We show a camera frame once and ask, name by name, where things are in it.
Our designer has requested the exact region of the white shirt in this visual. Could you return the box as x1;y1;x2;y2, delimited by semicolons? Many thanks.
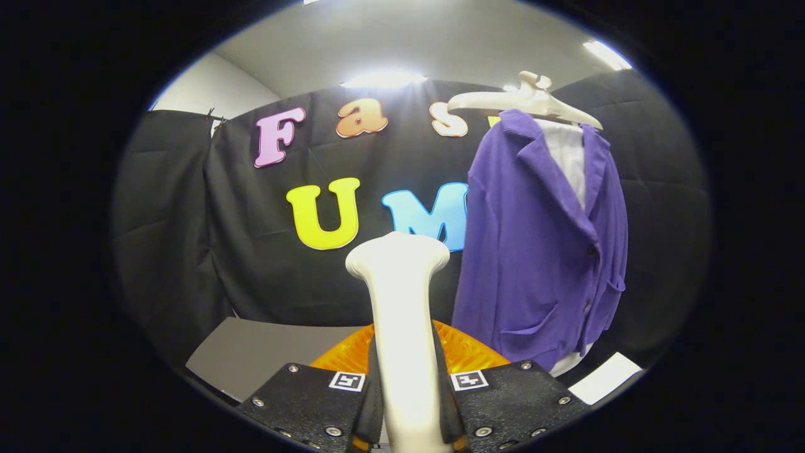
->
535;118;589;377

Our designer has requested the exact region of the black backdrop cloth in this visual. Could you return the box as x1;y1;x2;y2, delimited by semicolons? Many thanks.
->
112;68;713;372

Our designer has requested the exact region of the white plastic clothes hanger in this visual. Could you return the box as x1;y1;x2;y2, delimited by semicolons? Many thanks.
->
447;70;603;131

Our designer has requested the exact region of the ceiling light panel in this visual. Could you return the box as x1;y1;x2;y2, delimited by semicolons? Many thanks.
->
340;69;428;90
582;39;633;71

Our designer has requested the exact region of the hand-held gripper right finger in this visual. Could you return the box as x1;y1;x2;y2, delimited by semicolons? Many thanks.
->
431;320;592;453

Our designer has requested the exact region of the purple jacket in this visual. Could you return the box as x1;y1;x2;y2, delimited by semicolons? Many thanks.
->
452;109;630;373

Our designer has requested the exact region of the white garment steamer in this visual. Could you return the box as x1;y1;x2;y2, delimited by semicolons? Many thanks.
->
345;231;451;453

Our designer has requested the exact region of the grey cabinet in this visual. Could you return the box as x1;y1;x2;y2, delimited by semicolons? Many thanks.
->
186;316;373;403

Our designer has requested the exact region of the white flat board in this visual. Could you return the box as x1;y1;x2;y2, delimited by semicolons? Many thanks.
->
568;352;643;405

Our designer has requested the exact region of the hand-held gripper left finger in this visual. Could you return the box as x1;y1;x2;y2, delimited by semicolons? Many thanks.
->
236;322;386;453

